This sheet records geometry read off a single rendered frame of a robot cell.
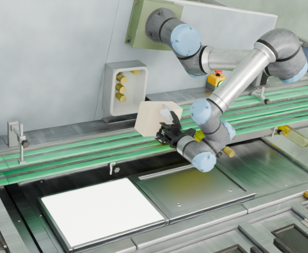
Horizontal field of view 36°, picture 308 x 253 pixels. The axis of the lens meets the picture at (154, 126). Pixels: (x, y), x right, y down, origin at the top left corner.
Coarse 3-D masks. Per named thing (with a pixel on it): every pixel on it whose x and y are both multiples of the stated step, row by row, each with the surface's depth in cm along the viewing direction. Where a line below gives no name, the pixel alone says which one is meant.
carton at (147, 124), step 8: (144, 104) 190; (152, 104) 192; (160, 104) 194; (168, 104) 196; (176, 104) 198; (144, 112) 190; (152, 112) 188; (176, 112) 195; (136, 120) 195; (144, 120) 190; (152, 120) 190; (160, 120) 192; (136, 128) 195; (144, 128) 190; (152, 128) 192; (160, 128) 194; (144, 136) 191
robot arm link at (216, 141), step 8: (224, 120) 171; (224, 128) 169; (232, 128) 170; (208, 136) 167; (216, 136) 167; (224, 136) 169; (232, 136) 171; (208, 144) 169; (216, 144) 169; (224, 144) 170; (216, 152) 170
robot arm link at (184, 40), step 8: (168, 24) 195; (176, 24) 192; (184, 24) 191; (168, 32) 193; (176, 32) 189; (184, 32) 188; (192, 32) 189; (168, 40) 193; (176, 40) 189; (184, 40) 189; (192, 40) 191; (200, 40) 192; (176, 48) 190; (184, 48) 191; (192, 48) 192; (200, 48) 197; (184, 56) 196; (192, 56) 196
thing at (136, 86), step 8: (128, 72) 217; (144, 72) 214; (112, 80) 207; (128, 80) 219; (136, 80) 220; (144, 80) 215; (112, 88) 208; (128, 88) 221; (136, 88) 222; (144, 88) 217; (112, 96) 210; (128, 96) 223; (136, 96) 223; (144, 96) 219; (112, 104) 212; (120, 104) 223; (128, 104) 224; (136, 104) 224; (112, 112) 214; (120, 112) 217; (128, 112) 218; (136, 112) 221
